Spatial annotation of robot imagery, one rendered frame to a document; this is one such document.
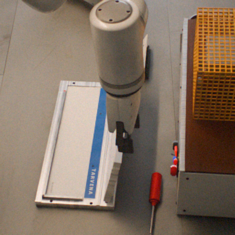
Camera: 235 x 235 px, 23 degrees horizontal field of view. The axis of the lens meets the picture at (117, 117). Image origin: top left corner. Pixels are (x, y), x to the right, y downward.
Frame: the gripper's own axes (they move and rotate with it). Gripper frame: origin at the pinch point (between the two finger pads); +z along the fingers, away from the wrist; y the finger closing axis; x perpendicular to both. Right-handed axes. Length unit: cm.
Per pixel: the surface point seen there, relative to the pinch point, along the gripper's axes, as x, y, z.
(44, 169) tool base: -28.6, -12.5, 35.0
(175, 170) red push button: 7.4, -11.7, 27.3
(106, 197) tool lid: -9.2, -4.6, 32.1
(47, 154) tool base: -29.3, -17.5, 34.9
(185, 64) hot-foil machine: 5.8, -41.5, 19.5
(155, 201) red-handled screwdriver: 2.5, -8.2, 36.8
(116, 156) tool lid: -5.7, -6.8, 17.3
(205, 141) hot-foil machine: 14.1, -16.2, 20.0
